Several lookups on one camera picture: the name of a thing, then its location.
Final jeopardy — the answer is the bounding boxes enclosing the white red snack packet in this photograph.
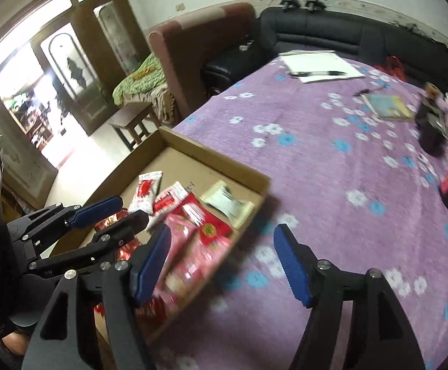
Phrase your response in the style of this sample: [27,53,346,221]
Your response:
[128,171,163,216]

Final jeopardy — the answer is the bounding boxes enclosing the green booklet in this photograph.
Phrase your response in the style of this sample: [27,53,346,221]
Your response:
[362,94,414,121]

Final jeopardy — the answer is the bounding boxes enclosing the red candy packet with face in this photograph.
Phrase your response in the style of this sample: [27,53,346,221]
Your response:
[172,193,232,245]

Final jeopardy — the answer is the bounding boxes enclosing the wooden glass door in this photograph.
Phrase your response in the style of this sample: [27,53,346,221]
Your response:
[28,0,150,134]

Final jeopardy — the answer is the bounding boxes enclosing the black pen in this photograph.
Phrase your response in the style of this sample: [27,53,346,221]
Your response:
[288,71,347,78]

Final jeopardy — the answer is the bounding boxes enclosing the purple floral tablecloth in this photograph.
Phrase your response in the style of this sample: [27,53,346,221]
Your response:
[153,59,448,369]

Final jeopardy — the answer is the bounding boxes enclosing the white notepad papers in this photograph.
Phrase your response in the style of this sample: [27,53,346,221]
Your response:
[278,50,365,84]

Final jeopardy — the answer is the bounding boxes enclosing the wooden stool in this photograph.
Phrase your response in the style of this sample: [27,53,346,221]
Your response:
[109,102,162,151]

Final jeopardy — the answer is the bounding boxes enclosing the black leather sofa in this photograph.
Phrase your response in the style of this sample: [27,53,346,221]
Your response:
[201,7,448,94]

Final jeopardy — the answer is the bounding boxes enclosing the pink snack bag far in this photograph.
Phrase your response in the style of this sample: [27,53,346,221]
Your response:
[138,214,231,324]

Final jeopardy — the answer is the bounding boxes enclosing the cardboard box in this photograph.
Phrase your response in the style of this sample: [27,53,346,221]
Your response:
[50,125,272,370]

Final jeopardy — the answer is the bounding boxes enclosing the brown armchair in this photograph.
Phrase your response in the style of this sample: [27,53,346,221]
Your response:
[148,2,256,119]

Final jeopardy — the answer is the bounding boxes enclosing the large dark red snack bag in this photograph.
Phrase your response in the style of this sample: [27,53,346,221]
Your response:
[94,208,141,261]

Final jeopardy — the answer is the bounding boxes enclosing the white red striped packet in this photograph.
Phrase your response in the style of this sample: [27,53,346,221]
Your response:
[146,181,188,231]

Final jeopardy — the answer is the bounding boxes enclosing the green blanket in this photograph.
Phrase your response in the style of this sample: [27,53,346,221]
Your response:
[112,53,178,125]

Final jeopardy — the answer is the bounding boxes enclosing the black jar far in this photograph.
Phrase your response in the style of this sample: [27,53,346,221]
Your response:
[414,83,448,157]

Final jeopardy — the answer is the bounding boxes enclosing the cream white candy packet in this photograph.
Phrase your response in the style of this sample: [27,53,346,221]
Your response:
[200,180,255,230]

